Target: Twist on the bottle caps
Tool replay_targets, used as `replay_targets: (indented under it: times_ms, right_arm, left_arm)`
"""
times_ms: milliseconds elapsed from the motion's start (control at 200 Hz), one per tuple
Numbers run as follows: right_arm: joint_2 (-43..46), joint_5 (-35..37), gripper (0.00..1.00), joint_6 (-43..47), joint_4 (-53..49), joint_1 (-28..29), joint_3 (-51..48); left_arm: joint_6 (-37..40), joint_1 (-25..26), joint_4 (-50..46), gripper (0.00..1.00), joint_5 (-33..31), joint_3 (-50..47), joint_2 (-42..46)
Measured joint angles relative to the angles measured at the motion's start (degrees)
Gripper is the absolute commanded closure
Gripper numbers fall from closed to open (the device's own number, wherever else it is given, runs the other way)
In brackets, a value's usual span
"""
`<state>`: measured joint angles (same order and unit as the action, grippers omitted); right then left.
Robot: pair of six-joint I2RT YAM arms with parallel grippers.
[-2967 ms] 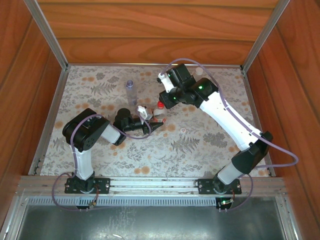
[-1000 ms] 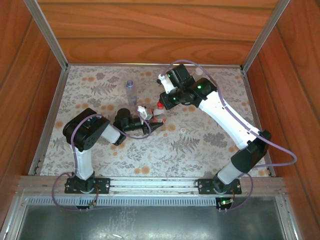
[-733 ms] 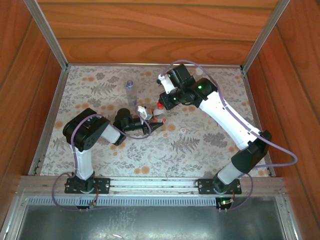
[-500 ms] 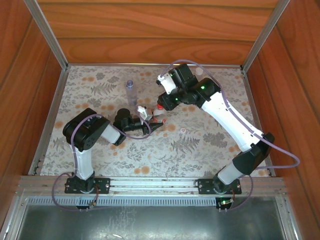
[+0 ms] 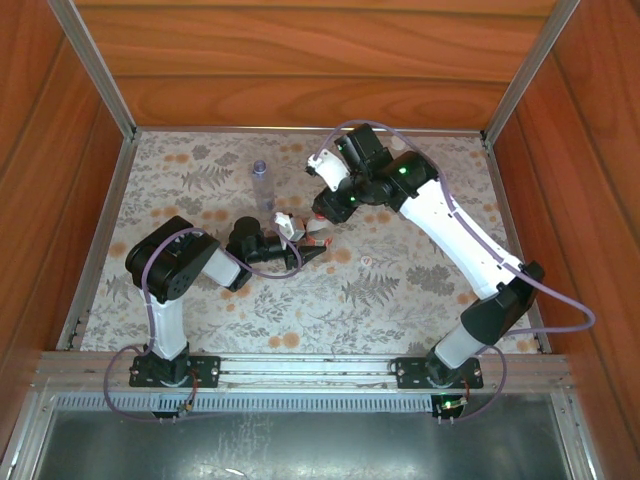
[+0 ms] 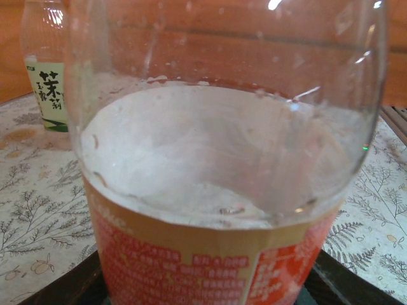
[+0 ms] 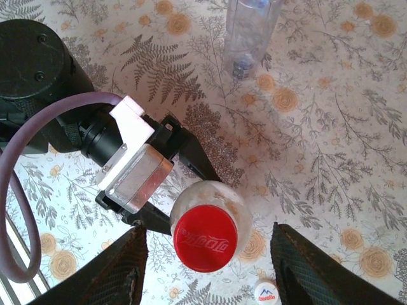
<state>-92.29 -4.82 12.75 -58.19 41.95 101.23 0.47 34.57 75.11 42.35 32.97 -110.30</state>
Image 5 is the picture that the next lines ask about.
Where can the circuit board with light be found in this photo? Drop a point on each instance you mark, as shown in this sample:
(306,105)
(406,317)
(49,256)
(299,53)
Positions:
(450,404)

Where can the clear bottle red label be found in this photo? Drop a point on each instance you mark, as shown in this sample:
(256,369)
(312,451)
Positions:
(320,234)

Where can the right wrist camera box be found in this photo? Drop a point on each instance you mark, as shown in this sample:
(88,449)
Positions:
(330,170)

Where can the aluminium back rail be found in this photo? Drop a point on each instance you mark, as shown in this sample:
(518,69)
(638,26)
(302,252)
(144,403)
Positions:
(250,131)

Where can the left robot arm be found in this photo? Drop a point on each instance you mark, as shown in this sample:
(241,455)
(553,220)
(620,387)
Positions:
(167,330)

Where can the aluminium front rail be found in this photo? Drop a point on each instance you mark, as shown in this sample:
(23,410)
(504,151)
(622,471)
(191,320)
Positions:
(300,370)

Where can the floral tablecloth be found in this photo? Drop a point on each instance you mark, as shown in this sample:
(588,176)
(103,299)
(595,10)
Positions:
(300,325)

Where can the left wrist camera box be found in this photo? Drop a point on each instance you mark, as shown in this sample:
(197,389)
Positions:
(289,226)

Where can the plain white bottle cap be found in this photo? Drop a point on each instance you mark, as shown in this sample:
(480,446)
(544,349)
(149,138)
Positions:
(398,142)

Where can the clear bottle purple neck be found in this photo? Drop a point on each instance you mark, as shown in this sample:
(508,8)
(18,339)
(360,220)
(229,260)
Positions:
(262,187)

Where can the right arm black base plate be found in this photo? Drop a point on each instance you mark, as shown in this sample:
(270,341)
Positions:
(410,372)

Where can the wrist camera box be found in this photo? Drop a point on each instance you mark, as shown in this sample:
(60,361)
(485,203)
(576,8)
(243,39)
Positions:
(330,170)
(289,226)

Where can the white cap red print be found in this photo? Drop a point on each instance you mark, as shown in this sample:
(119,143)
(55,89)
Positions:
(366,260)

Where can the steel sheet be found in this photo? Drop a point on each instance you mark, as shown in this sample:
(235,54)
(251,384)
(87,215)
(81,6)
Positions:
(300,450)

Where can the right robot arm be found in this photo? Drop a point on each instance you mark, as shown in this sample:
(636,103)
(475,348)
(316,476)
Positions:
(460,235)

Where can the aluminium side rail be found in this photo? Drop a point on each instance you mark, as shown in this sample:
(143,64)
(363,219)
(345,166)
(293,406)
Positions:
(505,210)
(107,220)

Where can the aluminium frame post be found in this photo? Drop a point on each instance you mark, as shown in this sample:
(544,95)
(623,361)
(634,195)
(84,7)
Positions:
(530,70)
(95,70)

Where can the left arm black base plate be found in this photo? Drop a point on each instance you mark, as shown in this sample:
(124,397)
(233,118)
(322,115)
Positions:
(205,372)

